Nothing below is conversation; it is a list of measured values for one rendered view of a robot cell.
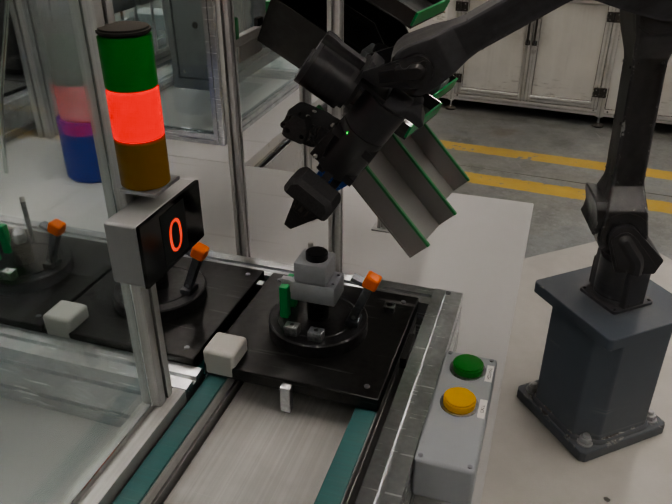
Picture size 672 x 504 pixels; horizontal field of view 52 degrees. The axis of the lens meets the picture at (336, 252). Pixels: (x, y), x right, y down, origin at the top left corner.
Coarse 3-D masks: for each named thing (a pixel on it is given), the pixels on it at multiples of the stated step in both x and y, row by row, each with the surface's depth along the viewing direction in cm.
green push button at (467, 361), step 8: (456, 360) 91; (464, 360) 91; (472, 360) 91; (480, 360) 91; (456, 368) 90; (464, 368) 90; (472, 368) 90; (480, 368) 90; (464, 376) 90; (472, 376) 90
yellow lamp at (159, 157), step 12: (120, 144) 67; (132, 144) 67; (144, 144) 67; (156, 144) 68; (120, 156) 68; (132, 156) 67; (144, 156) 67; (156, 156) 68; (120, 168) 69; (132, 168) 68; (144, 168) 68; (156, 168) 68; (168, 168) 70; (120, 180) 70; (132, 180) 68; (144, 180) 68; (156, 180) 69; (168, 180) 70
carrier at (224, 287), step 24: (216, 264) 113; (168, 288) 103; (192, 288) 102; (216, 288) 107; (240, 288) 107; (168, 312) 99; (192, 312) 101; (216, 312) 101; (168, 336) 96; (192, 336) 96; (168, 360) 93; (192, 360) 92
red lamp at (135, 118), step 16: (112, 96) 64; (128, 96) 64; (144, 96) 65; (112, 112) 65; (128, 112) 65; (144, 112) 65; (160, 112) 67; (112, 128) 67; (128, 128) 66; (144, 128) 66; (160, 128) 68
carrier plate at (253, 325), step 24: (264, 288) 107; (360, 288) 107; (264, 312) 101; (384, 312) 101; (408, 312) 101; (264, 336) 96; (384, 336) 96; (240, 360) 92; (264, 360) 92; (288, 360) 92; (312, 360) 92; (336, 360) 92; (360, 360) 92; (384, 360) 92; (264, 384) 90; (312, 384) 87; (336, 384) 87; (360, 384) 87; (384, 384) 88
